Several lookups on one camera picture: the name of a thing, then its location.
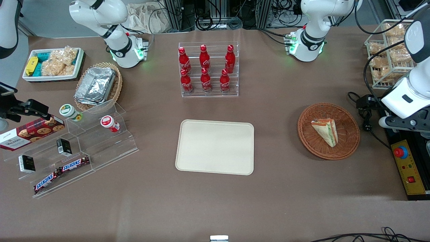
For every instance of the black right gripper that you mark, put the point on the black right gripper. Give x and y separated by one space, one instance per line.
15 110

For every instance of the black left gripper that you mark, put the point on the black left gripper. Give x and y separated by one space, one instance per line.
365 103

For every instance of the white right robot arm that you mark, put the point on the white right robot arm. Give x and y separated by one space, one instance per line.
116 40

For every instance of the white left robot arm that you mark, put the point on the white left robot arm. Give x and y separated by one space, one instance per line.
314 33

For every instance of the wrapped triangular sandwich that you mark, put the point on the wrapped triangular sandwich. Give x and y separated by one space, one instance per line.
326 131

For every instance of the oval light wicker basket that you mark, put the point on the oval light wicker basket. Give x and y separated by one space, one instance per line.
116 89

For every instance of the round brown wicker basket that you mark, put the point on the round brown wicker basket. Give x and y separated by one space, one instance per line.
312 148

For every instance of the beige plastic tray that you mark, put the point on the beige plastic tray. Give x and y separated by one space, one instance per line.
215 148

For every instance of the red tartan cookie box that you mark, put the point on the red tartan cookie box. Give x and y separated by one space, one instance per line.
32 133

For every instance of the red emergency stop button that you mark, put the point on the red emergency stop button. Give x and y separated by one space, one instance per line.
400 152

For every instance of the white rectangular snack bin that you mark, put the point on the white rectangular snack bin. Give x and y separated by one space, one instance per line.
50 78

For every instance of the black yellow control box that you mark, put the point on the black yellow control box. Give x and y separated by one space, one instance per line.
410 168

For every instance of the green lidded yogurt cup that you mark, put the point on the green lidded yogurt cup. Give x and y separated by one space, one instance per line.
69 112

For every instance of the teal snack packet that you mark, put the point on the teal snack packet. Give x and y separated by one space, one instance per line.
43 55
38 70

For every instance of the yellow snack packet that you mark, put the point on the yellow snack packet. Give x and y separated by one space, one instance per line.
31 66

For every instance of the black power adapter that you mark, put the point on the black power adapter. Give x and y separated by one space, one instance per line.
366 102

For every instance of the small black box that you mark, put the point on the small black box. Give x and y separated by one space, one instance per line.
27 164
63 147

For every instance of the clear acrylic stepped display stand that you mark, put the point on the clear acrylic stepped display stand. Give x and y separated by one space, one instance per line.
111 148
45 160

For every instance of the clear bagged pastry snack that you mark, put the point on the clear bagged pastry snack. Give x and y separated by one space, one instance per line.
381 72
394 30
376 48
399 56

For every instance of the clear bag of rice crackers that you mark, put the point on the clear bag of rice crackers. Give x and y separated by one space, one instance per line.
58 62

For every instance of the Snickers chocolate bar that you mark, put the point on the Snickers chocolate bar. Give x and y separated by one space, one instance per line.
47 181
75 164

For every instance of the silver foil container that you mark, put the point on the silver foil container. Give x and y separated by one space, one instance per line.
95 85

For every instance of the red lidded yogurt cup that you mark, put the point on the red lidded yogurt cup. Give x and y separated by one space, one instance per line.
109 123

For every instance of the beige cloth bag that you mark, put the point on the beige cloth bag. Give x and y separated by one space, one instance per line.
147 18

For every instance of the red cola bottle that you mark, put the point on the red cola bottle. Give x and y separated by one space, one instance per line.
186 83
224 82
206 82
204 58
230 60
184 62

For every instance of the clear acrylic bottle rack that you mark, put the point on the clear acrylic bottle rack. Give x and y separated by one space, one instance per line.
215 94

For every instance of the small white box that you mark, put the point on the small white box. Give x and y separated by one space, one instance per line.
219 239

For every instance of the aluminium frame rack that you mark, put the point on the aluminium frame rack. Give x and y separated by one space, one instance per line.
174 13

